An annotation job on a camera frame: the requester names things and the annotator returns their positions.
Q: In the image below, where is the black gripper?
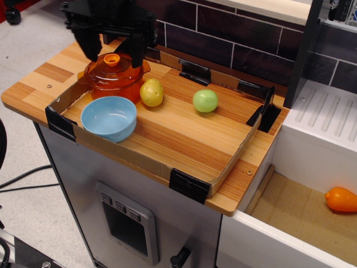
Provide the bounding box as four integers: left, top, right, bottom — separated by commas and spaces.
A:
61, 1, 156, 68

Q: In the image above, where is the light blue plastic bowl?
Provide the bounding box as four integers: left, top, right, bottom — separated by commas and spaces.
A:
81, 96, 137, 143

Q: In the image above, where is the orange transparent pot with lid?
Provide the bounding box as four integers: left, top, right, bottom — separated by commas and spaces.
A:
78, 52, 151, 103

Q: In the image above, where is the yellow toy potato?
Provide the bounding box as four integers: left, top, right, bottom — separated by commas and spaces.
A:
139, 78, 163, 107

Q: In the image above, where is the cardboard fence with black tape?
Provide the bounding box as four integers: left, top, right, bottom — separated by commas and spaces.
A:
45, 46, 284, 211

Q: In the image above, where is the black caster wheel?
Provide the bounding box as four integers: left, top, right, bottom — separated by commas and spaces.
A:
5, 6, 21, 25

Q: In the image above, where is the grey toy dishwasher cabinet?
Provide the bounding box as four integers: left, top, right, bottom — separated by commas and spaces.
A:
36, 125, 222, 267

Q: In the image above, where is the black dishwasher knob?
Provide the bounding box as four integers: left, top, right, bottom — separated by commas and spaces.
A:
170, 247, 191, 268

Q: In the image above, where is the white toy sink unit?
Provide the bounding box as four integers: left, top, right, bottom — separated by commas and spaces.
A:
216, 81, 356, 267

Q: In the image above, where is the orange toy carrot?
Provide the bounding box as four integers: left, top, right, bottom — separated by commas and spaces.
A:
325, 187, 357, 213

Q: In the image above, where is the black floor cable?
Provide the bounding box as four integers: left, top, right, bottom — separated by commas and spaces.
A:
0, 164, 60, 194

